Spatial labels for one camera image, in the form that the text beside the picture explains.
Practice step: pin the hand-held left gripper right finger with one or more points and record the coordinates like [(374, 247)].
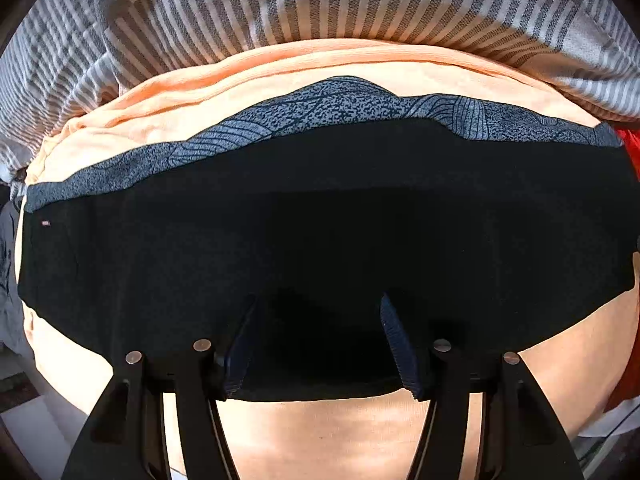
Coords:
[(400, 350)]

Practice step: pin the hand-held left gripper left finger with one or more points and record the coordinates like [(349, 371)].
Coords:
[(240, 355)]

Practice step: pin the black pants with patterned waistband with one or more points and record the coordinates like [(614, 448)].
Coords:
[(320, 210)]

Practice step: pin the peach quilted blanket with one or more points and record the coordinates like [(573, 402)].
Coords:
[(320, 440)]

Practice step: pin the light blue sheet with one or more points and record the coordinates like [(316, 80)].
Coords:
[(620, 422)]

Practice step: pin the dark grey clothing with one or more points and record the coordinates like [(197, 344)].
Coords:
[(9, 270)]

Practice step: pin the red embroidered cushion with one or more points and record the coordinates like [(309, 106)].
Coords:
[(631, 150)]

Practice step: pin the grey white striped duvet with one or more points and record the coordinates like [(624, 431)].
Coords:
[(300, 5)]

